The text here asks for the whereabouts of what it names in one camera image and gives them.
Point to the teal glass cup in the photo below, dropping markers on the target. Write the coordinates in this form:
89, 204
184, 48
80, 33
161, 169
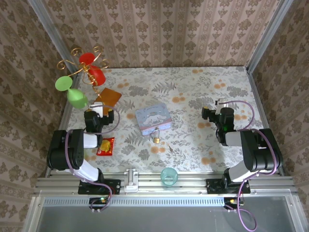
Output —
169, 177

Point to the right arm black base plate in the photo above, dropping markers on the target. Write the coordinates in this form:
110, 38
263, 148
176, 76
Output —
213, 187

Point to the floral table mat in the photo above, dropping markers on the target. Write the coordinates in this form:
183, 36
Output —
193, 91

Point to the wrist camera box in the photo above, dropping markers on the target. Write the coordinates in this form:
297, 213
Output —
220, 102
96, 106

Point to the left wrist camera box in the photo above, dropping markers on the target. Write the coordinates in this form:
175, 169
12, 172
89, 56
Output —
96, 106

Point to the green wine glass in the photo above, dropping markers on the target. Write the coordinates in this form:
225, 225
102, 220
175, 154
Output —
77, 97

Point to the right small circuit board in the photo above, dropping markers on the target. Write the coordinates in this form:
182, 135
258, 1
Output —
233, 201

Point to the small circuit board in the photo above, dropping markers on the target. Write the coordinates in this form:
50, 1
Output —
233, 201
99, 201

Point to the small brass padlock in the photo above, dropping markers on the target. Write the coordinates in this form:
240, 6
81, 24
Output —
156, 140

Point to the blue cartoon tin box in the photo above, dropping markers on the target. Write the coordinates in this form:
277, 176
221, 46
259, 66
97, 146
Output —
152, 118

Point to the red wine glass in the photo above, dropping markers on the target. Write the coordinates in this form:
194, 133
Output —
97, 75

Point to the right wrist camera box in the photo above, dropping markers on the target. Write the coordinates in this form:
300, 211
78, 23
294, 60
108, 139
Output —
220, 102

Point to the grey metal sheet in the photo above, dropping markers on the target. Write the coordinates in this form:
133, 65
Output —
157, 220

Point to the red snack packet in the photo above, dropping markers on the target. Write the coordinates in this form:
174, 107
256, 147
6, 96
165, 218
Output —
106, 147

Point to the aluminium frame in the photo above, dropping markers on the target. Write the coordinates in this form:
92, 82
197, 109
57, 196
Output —
188, 180

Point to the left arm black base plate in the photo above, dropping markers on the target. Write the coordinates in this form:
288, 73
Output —
113, 187

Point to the white clamp bracket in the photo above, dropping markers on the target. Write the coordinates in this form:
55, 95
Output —
131, 180

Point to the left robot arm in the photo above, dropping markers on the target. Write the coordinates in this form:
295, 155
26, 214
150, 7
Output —
60, 149

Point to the left small circuit board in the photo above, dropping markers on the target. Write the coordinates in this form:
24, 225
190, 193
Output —
99, 201

